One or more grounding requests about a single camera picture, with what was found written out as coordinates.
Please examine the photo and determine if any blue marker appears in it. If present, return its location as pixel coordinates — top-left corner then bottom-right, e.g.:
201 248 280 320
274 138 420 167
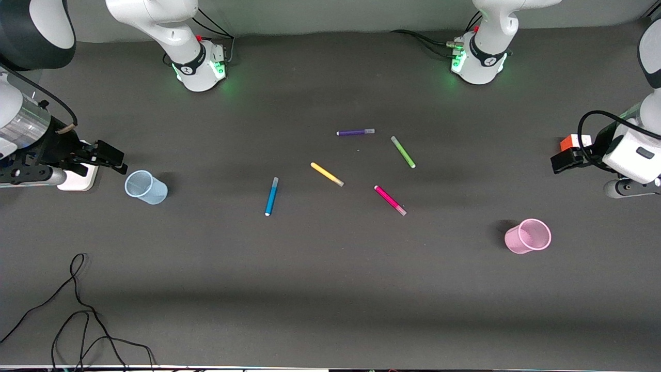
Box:
264 177 280 217

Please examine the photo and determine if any orange and white block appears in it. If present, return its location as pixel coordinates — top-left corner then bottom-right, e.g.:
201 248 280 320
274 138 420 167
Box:
560 134 593 153

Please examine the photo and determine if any white rectangular block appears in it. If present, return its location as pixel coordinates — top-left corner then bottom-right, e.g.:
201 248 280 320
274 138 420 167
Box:
56 141 100 192

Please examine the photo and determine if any translucent blue cup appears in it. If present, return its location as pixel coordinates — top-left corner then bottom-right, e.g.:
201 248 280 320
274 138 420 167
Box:
124 169 169 206

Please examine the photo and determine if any pink cup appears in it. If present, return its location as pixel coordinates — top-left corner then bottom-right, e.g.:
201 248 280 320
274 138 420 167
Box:
504 218 553 255

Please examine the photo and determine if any green marker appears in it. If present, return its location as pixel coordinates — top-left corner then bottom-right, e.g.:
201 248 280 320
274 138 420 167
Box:
390 135 417 169

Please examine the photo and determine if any pink marker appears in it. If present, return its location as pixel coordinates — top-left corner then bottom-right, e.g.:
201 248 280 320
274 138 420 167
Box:
374 185 407 216

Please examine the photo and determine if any yellow marker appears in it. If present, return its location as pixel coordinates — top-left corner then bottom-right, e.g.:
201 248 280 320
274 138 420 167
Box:
310 162 345 188

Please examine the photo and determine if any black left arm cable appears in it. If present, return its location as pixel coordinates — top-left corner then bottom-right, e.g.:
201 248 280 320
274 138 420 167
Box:
577 110 643 172

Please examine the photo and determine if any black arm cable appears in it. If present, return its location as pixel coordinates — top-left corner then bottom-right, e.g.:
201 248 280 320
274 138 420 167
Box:
0 61 79 136
577 110 643 172

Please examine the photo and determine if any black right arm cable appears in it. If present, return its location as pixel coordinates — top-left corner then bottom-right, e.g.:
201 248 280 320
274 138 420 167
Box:
0 61 79 136

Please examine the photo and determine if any thin black loose cable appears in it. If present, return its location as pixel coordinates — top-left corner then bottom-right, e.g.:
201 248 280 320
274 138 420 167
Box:
0 253 156 372

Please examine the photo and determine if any black right base cable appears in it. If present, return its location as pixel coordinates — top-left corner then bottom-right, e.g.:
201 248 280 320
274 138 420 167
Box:
163 7 237 67

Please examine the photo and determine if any black base cable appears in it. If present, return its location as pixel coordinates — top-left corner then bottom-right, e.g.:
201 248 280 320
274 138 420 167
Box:
163 7 237 67
389 9 485 57

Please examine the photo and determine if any black left base cable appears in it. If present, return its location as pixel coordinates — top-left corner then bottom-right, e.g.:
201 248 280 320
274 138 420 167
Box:
389 9 485 57

